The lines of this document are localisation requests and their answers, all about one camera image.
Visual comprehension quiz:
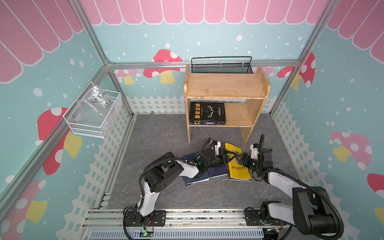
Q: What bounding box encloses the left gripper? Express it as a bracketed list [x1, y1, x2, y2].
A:
[204, 150, 238, 170]

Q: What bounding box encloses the yellow cartoon book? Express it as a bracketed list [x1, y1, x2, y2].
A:
[225, 143, 251, 182]

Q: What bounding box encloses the dark blue book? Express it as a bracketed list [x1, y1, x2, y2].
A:
[182, 153, 209, 187]
[207, 165, 229, 179]

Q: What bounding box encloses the black deer antler book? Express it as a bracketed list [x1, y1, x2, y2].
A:
[189, 102, 226, 122]

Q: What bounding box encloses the black wolf book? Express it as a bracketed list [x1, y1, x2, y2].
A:
[189, 121, 226, 126]

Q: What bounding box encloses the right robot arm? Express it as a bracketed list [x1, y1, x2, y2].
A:
[228, 147, 344, 240]

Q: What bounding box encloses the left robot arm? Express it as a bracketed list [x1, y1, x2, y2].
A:
[123, 148, 230, 227]

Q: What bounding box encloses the wooden two-tier bookshelf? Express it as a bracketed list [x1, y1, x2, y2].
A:
[184, 66, 271, 144]

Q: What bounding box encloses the clear plastic bag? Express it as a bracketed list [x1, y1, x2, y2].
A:
[82, 85, 115, 117]

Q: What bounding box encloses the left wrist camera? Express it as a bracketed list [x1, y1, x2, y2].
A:
[210, 141, 221, 157]

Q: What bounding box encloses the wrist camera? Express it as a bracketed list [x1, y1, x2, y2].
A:
[250, 144, 260, 160]
[210, 141, 221, 157]

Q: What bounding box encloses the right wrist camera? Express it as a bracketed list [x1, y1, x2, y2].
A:
[250, 144, 260, 160]

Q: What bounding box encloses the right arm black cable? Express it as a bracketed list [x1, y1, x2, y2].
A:
[251, 134, 345, 240]

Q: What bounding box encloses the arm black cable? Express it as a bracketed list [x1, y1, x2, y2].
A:
[122, 137, 212, 240]
[251, 134, 345, 240]

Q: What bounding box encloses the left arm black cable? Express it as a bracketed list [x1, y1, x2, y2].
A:
[122, 137, 212, 240]

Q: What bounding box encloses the black wire mesh basket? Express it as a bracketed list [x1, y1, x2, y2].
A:
[190, 56, 254, 74]

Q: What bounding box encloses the white wire mesh basket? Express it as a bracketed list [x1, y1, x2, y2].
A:
[63, 82, 123, 139]

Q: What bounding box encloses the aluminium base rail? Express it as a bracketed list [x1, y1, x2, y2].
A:
[77, 206, 334, 240]

